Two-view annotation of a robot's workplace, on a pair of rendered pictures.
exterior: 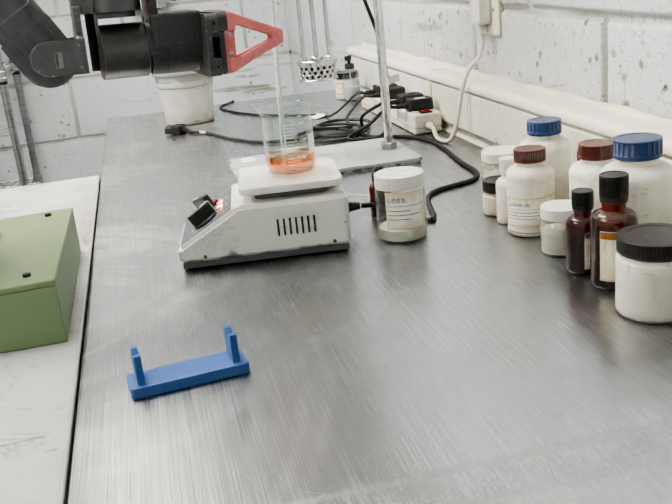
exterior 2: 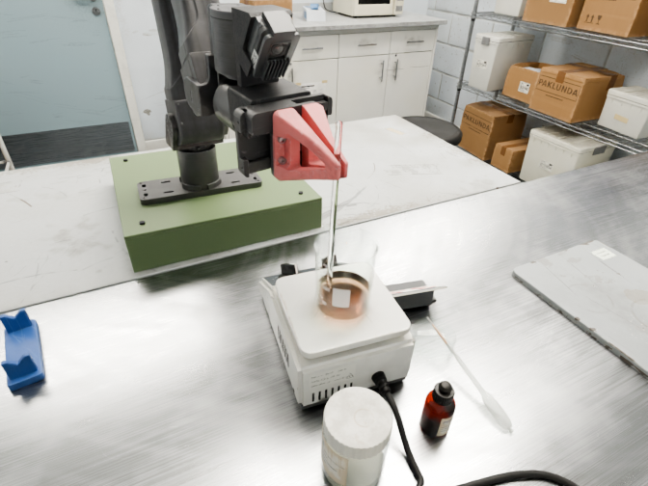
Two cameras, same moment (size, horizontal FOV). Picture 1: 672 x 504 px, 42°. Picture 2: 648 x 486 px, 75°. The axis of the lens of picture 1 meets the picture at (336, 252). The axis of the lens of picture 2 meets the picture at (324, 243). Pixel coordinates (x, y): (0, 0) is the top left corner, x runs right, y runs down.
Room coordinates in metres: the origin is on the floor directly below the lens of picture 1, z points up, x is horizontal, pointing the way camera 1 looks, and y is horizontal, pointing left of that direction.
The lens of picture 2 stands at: (0.93, -0.28, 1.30)
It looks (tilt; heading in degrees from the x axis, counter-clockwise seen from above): 35 degrees down; 74
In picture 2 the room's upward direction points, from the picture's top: 2 degrees clockwise
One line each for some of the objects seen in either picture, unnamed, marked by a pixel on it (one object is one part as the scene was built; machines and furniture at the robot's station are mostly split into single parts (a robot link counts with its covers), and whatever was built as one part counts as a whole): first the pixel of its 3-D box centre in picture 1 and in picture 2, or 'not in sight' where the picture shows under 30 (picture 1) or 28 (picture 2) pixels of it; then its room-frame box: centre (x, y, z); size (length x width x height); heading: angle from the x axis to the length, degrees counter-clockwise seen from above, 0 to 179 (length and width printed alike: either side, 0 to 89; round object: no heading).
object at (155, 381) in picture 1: (186, 359); (19, 344); (0.68, 0.13, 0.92); 0.10 x 0.03 x 0.04; 108
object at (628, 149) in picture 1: (637, 200); not in sight; (0.86, -0.31, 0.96); 0.07 x 0.07 x 0.13
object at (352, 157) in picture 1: (321, 160); (646, 314); (1.47, 0.01, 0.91); 0.30 x 0.20 x 0.01; 101
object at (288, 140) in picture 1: (286, 140); (342, 275); (1.04, 0.05, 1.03); 0.07 x 0.06 x 0.08; 109
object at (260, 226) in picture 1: (271, 213); (330, 316); (1.04, 0.07, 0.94); 0.22 x 0.13 x 0.08; 94
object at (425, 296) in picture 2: not in sight; (404, 288); (1.16, 0.12, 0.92); 0.09 x 0.06 x 0.04; 0
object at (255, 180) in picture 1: (288, 176); (339, 304); (1.04, 0.05, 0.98); 0.12 x 0.12 x 0.01; 4
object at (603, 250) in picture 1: (614, 229); not in sight; (0.80, -0.27, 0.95); 0.04 x 0.04 x 0.11
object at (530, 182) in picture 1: (530, 190); not in sight; (0.99, -0.23, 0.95); 0.06 x 0.06 x 0.10
